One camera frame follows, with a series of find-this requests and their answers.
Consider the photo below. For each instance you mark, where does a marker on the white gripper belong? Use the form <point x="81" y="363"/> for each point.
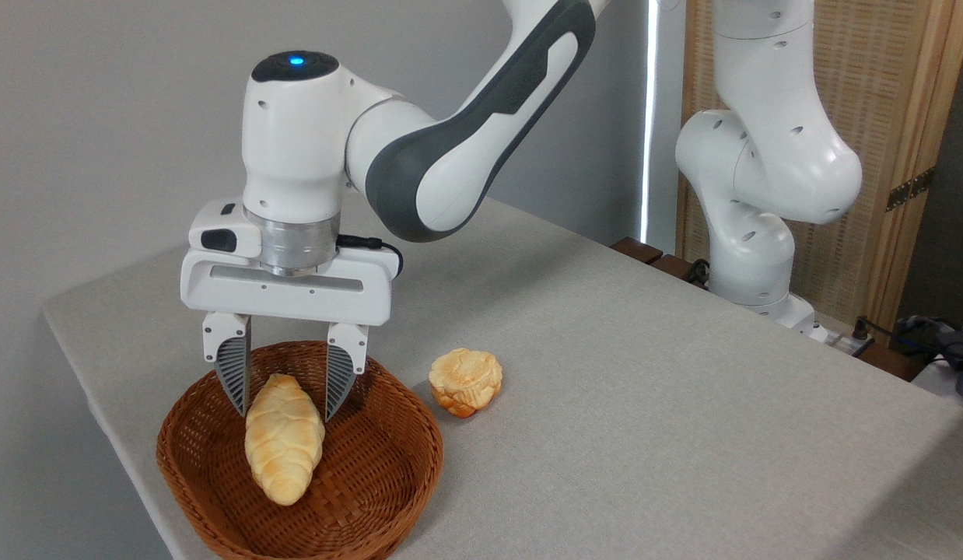
<point x="295" y="295"/>

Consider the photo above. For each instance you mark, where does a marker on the long braided bread loaf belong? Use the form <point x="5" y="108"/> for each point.
<point x="283" y="443"/>

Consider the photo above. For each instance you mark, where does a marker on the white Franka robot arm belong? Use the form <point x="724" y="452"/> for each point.
<point x="481" y="117"/>

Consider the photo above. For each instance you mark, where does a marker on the round golden bread bun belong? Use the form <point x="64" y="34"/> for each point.
<point x="466" y="381"/>

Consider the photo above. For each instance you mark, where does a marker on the brown wicker basket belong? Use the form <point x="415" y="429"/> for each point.
<point x="372" y="474"/>

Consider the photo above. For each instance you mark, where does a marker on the grey tablecloth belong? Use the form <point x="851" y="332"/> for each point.
<point x="645" y="404"/>

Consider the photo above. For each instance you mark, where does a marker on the dark brown wooden block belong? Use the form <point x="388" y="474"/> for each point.
<point x="890" y="362"/>
<point x="637" y="250"/>
<point x="672" y="267"/>

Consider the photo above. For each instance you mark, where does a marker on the metal screen hinge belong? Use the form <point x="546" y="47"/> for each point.
<point x="908" y="190"/>

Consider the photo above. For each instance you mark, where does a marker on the wooden rattan folding screen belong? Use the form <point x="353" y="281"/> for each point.
<point x="878" y="78"/>

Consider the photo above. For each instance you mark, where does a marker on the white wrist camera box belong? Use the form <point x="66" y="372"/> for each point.
<point x="221" y="229"/>

